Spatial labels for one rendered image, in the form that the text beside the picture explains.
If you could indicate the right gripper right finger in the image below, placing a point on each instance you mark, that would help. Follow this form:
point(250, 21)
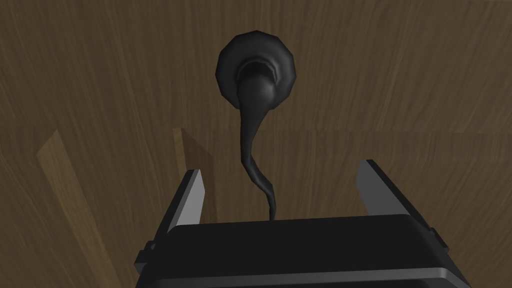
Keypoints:
point(383, 191)

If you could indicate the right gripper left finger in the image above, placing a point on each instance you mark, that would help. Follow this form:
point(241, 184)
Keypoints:
point(187, 204)

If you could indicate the brown wooden door leaf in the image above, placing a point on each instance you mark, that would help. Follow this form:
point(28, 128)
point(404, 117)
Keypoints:
point(100, 72)

